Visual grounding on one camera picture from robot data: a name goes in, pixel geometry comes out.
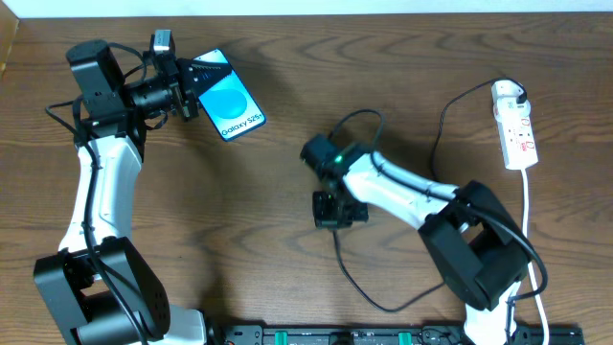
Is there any blue Galaxy smartphone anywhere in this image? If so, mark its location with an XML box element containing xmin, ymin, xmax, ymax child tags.
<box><xmin>198</xmin><ymin>70</ymin><xmax>266</xmax><ymax>142</ymax></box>

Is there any white power strip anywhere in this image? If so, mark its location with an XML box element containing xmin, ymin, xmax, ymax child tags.
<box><xmin>494</xmin><ymin>112</ymin><xmax>538</xmax><ymax>171</ymax></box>

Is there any black charger cable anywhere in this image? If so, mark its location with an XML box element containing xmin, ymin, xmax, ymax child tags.
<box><xmin>330</xmin><ymin>76</ymin><xmax>529</xmax><ymax>313</ymax></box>

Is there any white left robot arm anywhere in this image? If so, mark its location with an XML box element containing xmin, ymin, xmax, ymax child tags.
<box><xmin>34</xmin><ymin>30</ymin><xmax>232</xmax><ymax>344</ymax></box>

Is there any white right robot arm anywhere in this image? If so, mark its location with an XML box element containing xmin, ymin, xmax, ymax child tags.
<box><xmin>300</xmin><ymin>134</ymin><xmax>533</xmax><ymax>344</ymax></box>

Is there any white charger plug adapter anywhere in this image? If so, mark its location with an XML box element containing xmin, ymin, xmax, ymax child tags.
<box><xmin>491</xmin><ymin>80</ymin><xmax>531</xmax><ymax>123</ymax></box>

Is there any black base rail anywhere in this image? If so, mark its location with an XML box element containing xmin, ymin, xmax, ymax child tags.
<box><xmin>206</xmin><ymin>323</ymin><xmax>585</xmax><ymax>345</ymax></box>

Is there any white power strip cord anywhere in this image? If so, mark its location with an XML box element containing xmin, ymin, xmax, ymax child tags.
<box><xmin>519</xmin><ymin>167</ymin><xmax>551</xmax><ymax>345</ymax></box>

